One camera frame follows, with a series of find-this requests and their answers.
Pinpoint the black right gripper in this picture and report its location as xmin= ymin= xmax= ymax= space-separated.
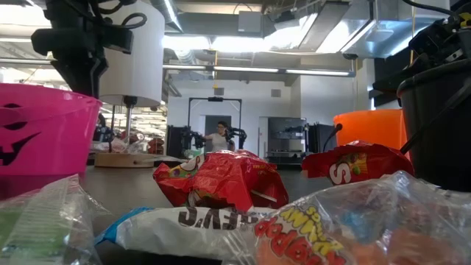
xmin=408 ymin=3 xmax=471 ymax=73

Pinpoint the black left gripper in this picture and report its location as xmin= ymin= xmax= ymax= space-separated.
xmin=31 ymin=0 xmax=134 ymax=99

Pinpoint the black pumpkin bucket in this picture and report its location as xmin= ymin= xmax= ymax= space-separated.
xmin=396 ymin=58 xmax=471 ymax=193

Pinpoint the red Skittles packet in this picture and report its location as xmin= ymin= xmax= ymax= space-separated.
xmin=300 ymin=141 xmax=416 ymax=186
xmin=152 ymin=149 xmax=290 ymax=213

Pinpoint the person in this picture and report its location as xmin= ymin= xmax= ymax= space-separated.
xmin=203 ymin=120 xmax=236 ymax=152
xmin=96 ymin=113 xmax=108 ymax=143

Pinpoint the white shade table lamp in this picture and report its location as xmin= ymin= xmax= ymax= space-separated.
xmin=94 ymin=0 xmax=166 ymax=169

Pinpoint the pink pumpkin bucket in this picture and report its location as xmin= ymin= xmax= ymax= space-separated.
xmin=0 ymin=82 xmax=103 ymax=177

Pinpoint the clear plastic wrapper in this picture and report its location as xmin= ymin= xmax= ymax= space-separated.
xmin=91 ymin=132 xmax=145 ymax=154

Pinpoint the black monitor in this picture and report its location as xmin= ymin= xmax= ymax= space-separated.
xmin=166 ymin=124 xmax=192 ymax=158

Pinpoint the orange pumpkin bucket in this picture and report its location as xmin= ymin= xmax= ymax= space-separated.
xmin=322 ymin=108 xmax=410 ymax=159

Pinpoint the grey door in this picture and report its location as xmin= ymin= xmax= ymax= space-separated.
xmin=204 ymin=115 xmax=233 ymax=135

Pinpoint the clear green gummy packet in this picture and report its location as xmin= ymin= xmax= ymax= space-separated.
xmin=0 ymin=174 xmax=113 ymax=265

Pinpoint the black cabinet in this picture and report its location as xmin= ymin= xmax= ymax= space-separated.
xmin=308 ymin=123 xmax=336 ymax=165

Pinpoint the white blue chocolate bar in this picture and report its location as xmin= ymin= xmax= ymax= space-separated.
xmin=94 ymin=205 xmax=280 ymax=263

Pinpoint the grey ceiling box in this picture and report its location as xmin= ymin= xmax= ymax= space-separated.
xmin=238 ymin=10 xmax=264 ymax=34

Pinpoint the dark equipment rack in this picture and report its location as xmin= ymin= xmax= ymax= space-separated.
xmin=267 ymin=116 xmax=308 ymax=165

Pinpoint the clear orange gummy packet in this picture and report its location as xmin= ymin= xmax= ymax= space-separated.
xmin=222 ymin=170 xmax=471 ymax=265

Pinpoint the yellow hanging cord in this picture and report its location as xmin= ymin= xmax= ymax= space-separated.
xmin=408 ymin=5 xmax=417 ymax=67

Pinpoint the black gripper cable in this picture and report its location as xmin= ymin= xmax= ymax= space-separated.
xmin=110 ymin=0 xmax=148 ymax=30
xmin=403 ymin=0 xmax=459 ymax=18

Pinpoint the silver ventilation duct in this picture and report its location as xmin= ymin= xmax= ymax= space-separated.
xmin=297 ymin=0 xmax=450 ymax=60

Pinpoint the round silver duct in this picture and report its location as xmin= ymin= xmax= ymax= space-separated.
xmin=161 ymin=0 xmax=184 ymax=33

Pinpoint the black background gantry frame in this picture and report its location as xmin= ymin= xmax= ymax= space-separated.
xmin=187 ymin=96 xmax=243 ymax=148

